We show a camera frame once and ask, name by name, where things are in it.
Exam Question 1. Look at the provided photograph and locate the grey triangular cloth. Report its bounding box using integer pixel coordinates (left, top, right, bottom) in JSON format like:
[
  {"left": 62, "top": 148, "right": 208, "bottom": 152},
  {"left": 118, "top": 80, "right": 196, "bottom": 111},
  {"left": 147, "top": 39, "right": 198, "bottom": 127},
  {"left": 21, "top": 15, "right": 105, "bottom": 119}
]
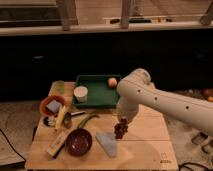
[{"left": 96, "top": 132, "right": 117, "bottom": 158}]

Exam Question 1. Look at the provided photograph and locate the white paper cup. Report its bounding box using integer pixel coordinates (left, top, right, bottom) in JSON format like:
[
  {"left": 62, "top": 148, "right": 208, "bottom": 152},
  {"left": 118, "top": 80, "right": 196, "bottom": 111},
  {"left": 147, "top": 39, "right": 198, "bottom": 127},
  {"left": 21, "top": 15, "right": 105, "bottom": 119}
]
[{"left": 74, "top": 86, "right": 88, "bottom": 103}]

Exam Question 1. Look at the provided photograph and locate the orange fruit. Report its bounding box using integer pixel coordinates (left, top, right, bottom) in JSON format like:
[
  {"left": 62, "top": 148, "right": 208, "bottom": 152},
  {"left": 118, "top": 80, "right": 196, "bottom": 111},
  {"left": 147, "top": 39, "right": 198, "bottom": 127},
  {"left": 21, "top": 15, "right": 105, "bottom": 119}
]
[{"left": 108, "top": 77, "right": 117, "bottom": 88}]

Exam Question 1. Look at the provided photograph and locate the black cable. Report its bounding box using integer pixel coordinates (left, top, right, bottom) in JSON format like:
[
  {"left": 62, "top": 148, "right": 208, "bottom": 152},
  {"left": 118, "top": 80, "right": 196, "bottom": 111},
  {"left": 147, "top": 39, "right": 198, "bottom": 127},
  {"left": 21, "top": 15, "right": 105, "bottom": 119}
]
[{"left": 0, "top": 128, "right": 27, "bottom": 163}]

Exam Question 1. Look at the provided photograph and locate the small black round dish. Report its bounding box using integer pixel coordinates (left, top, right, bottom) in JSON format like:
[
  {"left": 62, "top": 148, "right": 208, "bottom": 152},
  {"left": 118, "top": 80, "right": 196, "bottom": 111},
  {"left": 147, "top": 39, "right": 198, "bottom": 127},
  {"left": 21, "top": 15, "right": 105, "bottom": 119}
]
[{"left": 43, "top": 116, "right": 56, "bottom": 127}]

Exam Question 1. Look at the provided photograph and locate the orange bowl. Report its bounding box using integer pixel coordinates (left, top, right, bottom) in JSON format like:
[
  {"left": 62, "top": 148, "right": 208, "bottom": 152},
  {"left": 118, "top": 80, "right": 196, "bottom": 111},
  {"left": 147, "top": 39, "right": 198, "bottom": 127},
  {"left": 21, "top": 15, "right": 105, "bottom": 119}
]
[{"left": 39, "top": 95, "right": 67, "bottom": 116}]

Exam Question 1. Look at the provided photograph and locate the blue sponge block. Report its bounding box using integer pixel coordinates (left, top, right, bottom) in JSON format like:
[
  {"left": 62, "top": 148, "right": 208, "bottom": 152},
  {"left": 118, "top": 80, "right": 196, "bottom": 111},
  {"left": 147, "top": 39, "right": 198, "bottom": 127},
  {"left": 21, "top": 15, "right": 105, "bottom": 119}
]
[{"left": 46, "top": 100, "right": 62, "bottom": 114}]

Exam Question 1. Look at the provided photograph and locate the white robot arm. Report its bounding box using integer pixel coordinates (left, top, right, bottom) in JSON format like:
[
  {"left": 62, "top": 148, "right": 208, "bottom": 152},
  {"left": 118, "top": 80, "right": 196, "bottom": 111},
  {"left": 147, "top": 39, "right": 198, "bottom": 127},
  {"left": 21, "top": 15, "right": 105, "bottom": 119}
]
[{"left": 116, "top": 68, "right": 213, "bottom": 137}]

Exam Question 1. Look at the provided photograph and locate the dark red grape bunch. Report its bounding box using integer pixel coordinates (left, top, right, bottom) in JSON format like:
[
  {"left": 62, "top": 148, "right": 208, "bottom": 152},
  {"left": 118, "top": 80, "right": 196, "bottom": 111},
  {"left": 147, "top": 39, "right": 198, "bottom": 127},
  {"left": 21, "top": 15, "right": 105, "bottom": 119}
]
[{"left": 114, "top": 118, "right": 128, "bottom": 139}]

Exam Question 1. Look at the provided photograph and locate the purple bowl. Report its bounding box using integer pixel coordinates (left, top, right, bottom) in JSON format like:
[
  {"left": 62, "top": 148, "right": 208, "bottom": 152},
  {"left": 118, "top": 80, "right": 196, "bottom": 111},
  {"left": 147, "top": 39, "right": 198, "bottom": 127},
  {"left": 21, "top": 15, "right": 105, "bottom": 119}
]
[{"left": 65, "top": 128, "right": 92, "bottom": 157}]

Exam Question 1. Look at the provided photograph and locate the green glass cup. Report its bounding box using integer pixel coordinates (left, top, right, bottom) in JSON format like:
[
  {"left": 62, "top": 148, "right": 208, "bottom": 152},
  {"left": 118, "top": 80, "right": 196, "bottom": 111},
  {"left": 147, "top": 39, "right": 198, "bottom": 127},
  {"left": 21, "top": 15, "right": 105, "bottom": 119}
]
[{"left": 54, "top": 80, "right": 65, "bottom": 94}]

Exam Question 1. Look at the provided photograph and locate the wooden table board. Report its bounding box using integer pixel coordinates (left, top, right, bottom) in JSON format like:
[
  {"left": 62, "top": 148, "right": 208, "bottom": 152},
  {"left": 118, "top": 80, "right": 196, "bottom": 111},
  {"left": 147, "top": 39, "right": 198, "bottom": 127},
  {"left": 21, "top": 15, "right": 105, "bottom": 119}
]
[{"left": 24, "top": 80, "right": 179, "bottom": 171}]

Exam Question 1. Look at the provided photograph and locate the green cucumber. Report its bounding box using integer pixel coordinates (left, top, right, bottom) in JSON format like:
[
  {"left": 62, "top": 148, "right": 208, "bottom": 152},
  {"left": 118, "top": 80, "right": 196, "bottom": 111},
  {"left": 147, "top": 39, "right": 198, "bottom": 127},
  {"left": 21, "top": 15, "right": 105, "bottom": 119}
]
[{"left": 77, "top": 114, "right": 99, "bottom": 129}]

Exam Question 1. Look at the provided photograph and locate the green plastic tray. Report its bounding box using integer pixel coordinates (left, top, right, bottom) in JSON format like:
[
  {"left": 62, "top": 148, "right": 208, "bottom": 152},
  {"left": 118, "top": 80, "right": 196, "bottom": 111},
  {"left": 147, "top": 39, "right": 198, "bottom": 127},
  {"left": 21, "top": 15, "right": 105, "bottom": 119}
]
[{"left": 72, "top": 74, "right": 121, "bottom": 109}]

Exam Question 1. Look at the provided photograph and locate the metal measuring scoop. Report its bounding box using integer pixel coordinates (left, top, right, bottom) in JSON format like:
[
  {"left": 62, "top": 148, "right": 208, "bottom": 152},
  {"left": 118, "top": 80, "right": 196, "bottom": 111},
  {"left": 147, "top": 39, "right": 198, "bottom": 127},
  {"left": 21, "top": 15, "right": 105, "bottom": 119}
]
[{"left": 63, "top": 111, "right": 84, "bottom": 129}]

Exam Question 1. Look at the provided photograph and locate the yellow banana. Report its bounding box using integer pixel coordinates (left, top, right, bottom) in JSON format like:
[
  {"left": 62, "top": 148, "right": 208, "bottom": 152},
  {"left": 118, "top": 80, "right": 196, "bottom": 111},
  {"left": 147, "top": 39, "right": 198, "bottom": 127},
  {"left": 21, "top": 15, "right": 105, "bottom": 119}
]
[{"left": 55, "top": 106, "right": 68, "bottom": 130}]

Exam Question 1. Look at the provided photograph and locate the wooden block brush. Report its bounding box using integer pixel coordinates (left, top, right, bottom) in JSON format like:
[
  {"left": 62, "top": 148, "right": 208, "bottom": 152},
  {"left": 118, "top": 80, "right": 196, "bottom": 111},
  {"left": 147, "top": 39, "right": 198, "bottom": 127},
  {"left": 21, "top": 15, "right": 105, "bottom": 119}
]
[{"left": 46, "top": 132, "right": 68, "bottom": 157}]

